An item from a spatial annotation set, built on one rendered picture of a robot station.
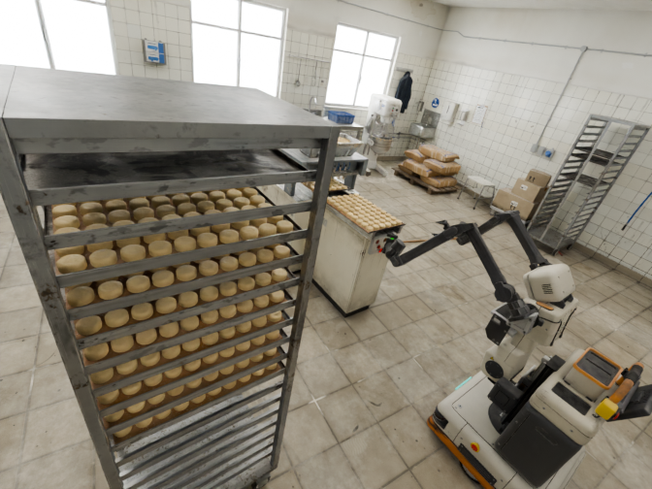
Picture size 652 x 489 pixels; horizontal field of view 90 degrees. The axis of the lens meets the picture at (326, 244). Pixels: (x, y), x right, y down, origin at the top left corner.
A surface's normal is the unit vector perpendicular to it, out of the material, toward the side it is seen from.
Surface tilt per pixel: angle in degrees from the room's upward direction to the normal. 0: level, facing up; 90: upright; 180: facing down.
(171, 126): 90
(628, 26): 90
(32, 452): 0
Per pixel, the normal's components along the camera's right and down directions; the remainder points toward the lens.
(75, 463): 0.17, -0.84
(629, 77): -0.85, 0.14
